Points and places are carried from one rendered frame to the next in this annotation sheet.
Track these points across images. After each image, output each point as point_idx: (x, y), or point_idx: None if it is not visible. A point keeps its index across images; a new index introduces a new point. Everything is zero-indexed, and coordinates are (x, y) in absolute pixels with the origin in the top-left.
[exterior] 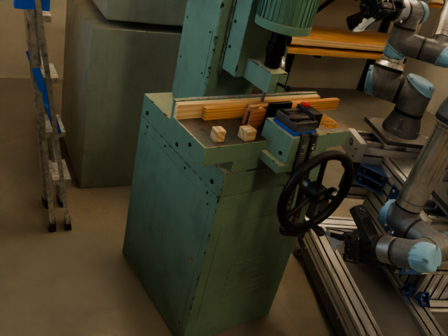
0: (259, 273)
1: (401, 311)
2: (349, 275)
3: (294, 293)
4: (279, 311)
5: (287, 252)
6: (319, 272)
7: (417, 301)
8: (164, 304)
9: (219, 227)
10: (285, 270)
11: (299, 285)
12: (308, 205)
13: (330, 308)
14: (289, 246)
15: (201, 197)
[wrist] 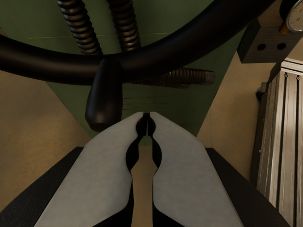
0: (161, 114)
1: None
2: (300, 148)
3: (232, 133)
4: (205, 145)
5: (204, 100)
6: (264, 127)
7: None
8: None
9: (27, 39)
10: (238, 108)
11: (243, 127)
12: (243, 30)
13: (255, 171)
14: (207, 94)
15: None
